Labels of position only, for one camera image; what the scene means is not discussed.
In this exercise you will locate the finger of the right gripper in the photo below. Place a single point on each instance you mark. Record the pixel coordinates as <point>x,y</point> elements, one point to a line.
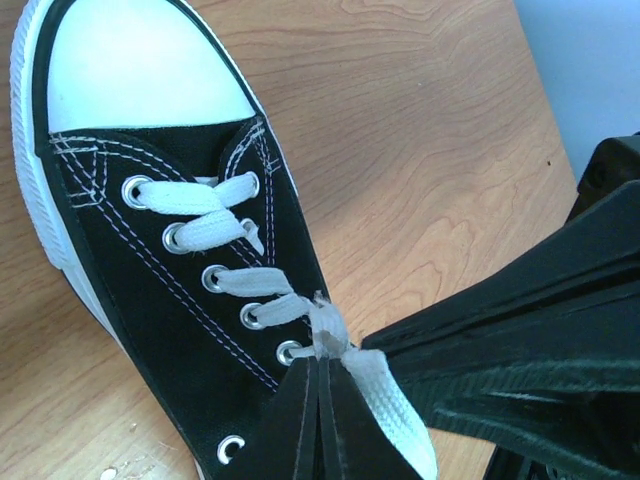
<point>581,416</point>

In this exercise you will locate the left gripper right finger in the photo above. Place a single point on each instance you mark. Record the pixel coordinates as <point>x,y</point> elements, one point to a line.
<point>353,445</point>

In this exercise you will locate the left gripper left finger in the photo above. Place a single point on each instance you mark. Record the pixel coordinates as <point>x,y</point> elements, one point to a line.
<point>284,444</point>

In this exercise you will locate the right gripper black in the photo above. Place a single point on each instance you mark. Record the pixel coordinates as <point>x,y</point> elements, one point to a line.
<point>598,248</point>

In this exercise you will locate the white shoelace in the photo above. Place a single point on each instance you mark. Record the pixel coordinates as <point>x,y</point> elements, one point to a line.
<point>208,204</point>

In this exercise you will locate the black white sneaker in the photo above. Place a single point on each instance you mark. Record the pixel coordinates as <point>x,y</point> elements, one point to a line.
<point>102,91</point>

